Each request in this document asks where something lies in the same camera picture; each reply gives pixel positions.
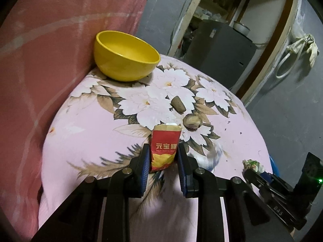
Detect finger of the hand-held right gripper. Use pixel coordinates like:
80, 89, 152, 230
261, 172, 280, 186
244, 169, 272, 199

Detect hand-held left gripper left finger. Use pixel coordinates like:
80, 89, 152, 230
30, 144, 152, 242

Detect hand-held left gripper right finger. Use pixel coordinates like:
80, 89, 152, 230
177, 145, 294, 242

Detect blue plastic basin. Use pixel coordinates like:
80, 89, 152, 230
269, 156, 277, 176

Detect white green wrapper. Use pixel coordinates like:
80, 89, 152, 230
242, 159, 265, 174

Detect red snack packet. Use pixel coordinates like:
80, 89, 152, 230
150, 122, 182, 173

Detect brown nut shell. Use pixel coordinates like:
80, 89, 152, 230
170, 96, 187, 113
183, 115, 203, 131

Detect pink floral tablecloth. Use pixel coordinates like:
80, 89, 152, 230
38, 54, 274, 242

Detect yellow bowl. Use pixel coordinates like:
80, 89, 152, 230
94, 30, 161, 82

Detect grey fridge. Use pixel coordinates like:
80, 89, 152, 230
182, 19, 257, 91

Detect cream rubber gloves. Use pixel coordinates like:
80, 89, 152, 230
286, 33, 319, 68

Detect pink checked cloth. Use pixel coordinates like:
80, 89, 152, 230
0, 0, 148, 235

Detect metal pot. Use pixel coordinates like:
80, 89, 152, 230
232, 21, 251, 35

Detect white hose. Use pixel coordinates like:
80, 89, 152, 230
276, 52, 298, 79

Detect wooden door frame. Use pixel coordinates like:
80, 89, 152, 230
167, 0, 299, 104

